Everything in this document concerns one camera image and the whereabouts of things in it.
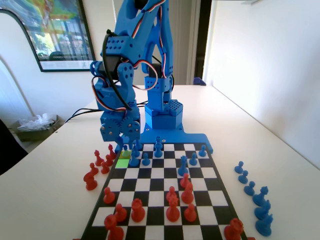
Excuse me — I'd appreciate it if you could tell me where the white arched panel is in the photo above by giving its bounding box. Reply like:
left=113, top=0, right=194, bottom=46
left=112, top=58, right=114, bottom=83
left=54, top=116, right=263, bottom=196
left=0, top=8, right=42, bottom=121

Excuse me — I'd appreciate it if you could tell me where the red chess bishop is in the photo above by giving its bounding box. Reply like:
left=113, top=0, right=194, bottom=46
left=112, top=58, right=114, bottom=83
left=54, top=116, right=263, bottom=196
left=180, top=182, right=195, bottom=204
left=107, top=143, right=117, bottom=160
left=94, top=149, right=105, bottom=167

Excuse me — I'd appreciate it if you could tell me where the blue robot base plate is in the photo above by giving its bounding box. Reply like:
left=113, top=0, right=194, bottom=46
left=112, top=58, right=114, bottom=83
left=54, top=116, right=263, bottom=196
left=114, top=124, right=215, bottom=155

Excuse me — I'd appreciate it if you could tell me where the blue chess queen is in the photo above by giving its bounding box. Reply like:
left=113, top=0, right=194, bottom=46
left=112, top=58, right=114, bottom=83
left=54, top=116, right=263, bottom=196
left=177, top=155, right=190, bottom=177

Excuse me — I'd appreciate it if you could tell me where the framed landscape poster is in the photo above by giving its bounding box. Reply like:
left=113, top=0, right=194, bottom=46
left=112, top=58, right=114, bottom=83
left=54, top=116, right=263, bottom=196
left=0, top=0, right=99, bottom=74

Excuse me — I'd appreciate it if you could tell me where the clear crumpled plastic bag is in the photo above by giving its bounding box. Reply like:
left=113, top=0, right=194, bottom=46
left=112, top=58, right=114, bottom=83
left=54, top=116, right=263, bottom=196
left=16, top=112, right=58, bottom=132

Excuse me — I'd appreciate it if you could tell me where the blue chess knight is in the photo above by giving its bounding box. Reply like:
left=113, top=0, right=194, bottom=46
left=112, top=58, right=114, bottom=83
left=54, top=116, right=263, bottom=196
left=253, top=199, right=272, bottom=221
left=254, top=212, right=274, bottom=237

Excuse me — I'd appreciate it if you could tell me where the black and white chess board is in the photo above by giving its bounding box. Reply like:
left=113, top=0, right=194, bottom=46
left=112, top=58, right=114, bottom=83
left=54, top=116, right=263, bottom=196
left=79, top=142, right=249, bottom=240

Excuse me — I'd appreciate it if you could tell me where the red chess queen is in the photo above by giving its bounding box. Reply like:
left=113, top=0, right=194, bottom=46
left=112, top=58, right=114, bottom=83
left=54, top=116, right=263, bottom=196
left=165, top=194, right=182, bottom=223

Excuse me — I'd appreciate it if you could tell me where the cardboard box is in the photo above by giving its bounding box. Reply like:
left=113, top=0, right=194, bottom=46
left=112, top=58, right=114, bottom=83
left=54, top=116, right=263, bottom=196
left=10, top=113, right=65, bottom=143

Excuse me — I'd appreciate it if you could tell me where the black power cable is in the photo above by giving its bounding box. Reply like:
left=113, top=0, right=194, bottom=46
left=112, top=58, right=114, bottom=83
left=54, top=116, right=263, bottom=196
left=64, top=99, right=150, bottom=124
left=72, top=111, right=101, bottom=118

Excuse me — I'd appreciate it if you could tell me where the red chess knight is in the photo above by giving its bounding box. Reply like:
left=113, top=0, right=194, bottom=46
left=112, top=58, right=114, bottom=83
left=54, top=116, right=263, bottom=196
left=83, top=171, right=99, bottom=192

